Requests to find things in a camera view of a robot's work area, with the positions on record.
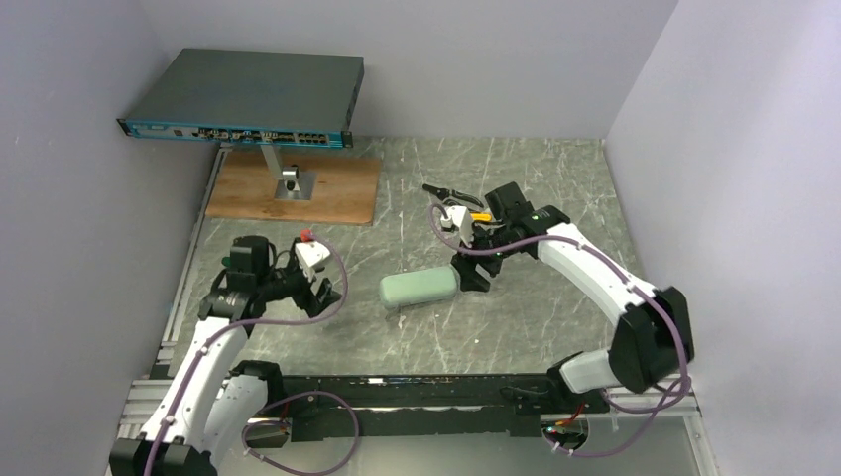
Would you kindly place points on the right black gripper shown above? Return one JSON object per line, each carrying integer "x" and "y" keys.
{"x": 476, "y": 264}

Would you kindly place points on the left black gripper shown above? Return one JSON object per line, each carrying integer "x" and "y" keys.
{"x": 309, "y": 292}

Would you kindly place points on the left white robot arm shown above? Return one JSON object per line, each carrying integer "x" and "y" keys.
{"x": 211, "y": 398}

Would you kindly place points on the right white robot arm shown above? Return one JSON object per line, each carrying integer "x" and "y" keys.
{"x": 652, "y": 335}

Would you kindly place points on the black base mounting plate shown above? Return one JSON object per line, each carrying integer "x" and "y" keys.
{"x": 313, "y": 408}

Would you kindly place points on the wooden base board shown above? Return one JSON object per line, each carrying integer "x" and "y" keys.
{"x": 344, "y": 189}

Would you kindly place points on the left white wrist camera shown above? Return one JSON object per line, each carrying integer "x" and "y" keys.
{"x": 311, "y": 255}

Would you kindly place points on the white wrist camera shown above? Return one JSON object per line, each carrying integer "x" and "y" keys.
{"x": 457, "y": 218}
{"x": 311, "y": 255}

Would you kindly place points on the yellow-handled screwdriver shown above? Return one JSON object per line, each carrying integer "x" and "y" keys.
{"x": 482, "y": 217}

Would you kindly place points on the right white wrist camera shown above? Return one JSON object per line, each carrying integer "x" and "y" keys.
{"x": 457, "y": 218}

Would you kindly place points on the metal switch stand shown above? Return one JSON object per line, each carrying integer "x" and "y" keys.
{"x": 293, "y": 183}

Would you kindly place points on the blue-fronted network switch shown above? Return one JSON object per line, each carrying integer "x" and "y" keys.
{"x": 253, "y": 98}

